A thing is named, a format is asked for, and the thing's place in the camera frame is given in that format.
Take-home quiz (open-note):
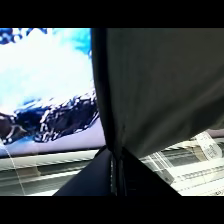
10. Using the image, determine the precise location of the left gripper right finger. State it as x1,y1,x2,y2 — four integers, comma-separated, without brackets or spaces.
117,147,183,197

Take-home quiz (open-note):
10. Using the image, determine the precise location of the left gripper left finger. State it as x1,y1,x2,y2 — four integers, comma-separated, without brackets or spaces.
53,146,115,197

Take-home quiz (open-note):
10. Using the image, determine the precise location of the dark grey garment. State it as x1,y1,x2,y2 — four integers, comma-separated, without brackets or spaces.
90,27,224,160

